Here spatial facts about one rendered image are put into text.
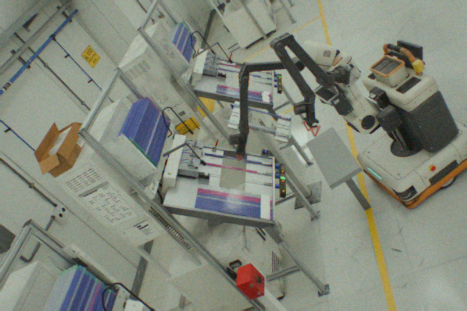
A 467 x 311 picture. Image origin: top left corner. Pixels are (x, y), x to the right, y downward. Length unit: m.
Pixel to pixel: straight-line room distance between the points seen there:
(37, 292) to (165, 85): 2.35
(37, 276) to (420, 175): 2.43
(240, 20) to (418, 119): 4.81
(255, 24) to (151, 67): 3.75
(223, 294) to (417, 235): 1.42
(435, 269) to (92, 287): 2.06
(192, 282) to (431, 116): 2.00
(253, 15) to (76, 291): 6.02
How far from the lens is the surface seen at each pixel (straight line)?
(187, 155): 3.30
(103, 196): 3.03
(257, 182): 3.28
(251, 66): 3.14
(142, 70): 4.13
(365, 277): 3.40
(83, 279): 2.23
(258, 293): 2.81
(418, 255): 3.35
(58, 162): 2.92
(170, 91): 4.18
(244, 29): 7.68
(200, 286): 3.53
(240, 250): 3.20
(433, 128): 3.37
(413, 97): 3.19
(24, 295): 2.27
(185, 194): 3.08
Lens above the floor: 2.56
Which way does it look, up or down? 28 degrees down
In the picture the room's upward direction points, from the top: 39 degrees counter-clockwise
